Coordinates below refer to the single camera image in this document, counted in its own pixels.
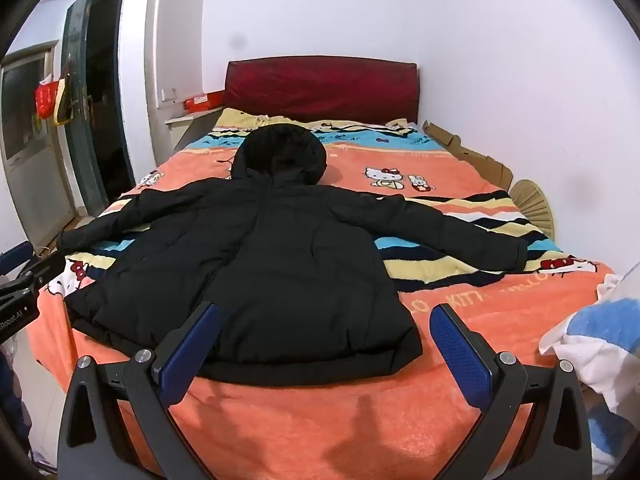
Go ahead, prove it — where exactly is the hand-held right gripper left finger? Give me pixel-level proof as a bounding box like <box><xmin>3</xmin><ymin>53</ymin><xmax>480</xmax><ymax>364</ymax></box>
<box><xmin>56</xmin><ymin>301</ymin><xmax>223</xmax><ymax>480</ymax></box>

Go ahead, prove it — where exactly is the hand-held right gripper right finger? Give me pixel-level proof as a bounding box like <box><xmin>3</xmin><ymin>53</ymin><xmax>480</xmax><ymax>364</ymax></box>
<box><xmin>429</xmin><ymin>303</ymin><xmax>593</xmax><ymax>480</ymax></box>

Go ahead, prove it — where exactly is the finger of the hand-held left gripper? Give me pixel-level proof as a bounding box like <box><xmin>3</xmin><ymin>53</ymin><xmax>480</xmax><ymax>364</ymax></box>
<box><xmin>0</xmin><ymin>241</ymin><xmax>35</xmax><ymax>277</ymax></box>

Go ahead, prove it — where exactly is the black hooded puffer jacket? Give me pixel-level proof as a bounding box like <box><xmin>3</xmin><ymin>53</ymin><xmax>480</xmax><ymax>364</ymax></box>
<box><xmin>56</xmin><ymin>125</ymin><xmax>530</xmax><ymax>387</ymax></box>

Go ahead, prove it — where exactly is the orange cartoon printed blanket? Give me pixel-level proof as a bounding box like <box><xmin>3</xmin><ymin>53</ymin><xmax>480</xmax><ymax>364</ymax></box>
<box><xmin>27</xmin><ymin>107</ymin><xmax>616</xmax><ymax>480</ymax></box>

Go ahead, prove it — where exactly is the white and blue towel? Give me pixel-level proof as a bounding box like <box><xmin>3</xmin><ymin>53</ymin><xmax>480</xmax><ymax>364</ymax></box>
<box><xmin>539</xmin><ymin>274</ymin><xmax>640</xmax><ymax>423</ymax></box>

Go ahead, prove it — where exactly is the yellow hanging bag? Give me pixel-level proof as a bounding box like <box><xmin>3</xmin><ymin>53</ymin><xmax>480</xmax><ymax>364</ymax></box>
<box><xmin>52</xmin><ymin>74</ymin><xmax>76</xmax><ymax>126</ymax></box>

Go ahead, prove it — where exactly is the red hanging bag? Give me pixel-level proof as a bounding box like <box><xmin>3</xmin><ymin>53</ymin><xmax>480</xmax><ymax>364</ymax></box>
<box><xmin>34</xmin><ymin>80</ymin><xmax>61</xmax><ymax>121</ymax></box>

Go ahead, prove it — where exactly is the dark green door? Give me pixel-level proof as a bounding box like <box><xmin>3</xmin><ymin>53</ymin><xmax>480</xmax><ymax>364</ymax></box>
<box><xmin>60</xmin><ymin>0</ymin><xmax>108</xmax><ymax>221</ymax></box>

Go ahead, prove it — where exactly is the woven straw fan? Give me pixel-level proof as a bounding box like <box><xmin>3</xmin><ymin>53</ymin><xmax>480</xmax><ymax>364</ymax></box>
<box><xmin>510</xmin><ymin>178</ymin><xmax>557</xmax><ymax>241</ymax></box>

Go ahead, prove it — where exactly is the brown cardboard sheet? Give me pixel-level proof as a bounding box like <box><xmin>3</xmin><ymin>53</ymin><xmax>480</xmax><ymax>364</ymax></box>
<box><xmin>422</xmin><ymin>120</ymin><xmax>515</xmax><ymax>191</ymax></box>

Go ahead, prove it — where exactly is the white bedside table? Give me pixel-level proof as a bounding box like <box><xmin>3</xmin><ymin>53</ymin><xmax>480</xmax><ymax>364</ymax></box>
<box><xmin>166</xmin><ymin>106</ymin><xmax>223</xmax><ymax>152</ymax></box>

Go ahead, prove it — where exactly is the red cardboard box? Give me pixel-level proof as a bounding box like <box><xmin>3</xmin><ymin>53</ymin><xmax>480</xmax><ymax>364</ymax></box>
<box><xmin>183</xmin><ymin>92</ymin><xmax>225</xmax><ymax>112</ymax></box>

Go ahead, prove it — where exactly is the dark red headboard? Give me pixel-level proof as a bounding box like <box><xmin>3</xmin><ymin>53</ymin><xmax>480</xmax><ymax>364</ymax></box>
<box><xmin>221</xmin><ymin>56</ymin><xmax>420</xmax><ymax>126</ymax></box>

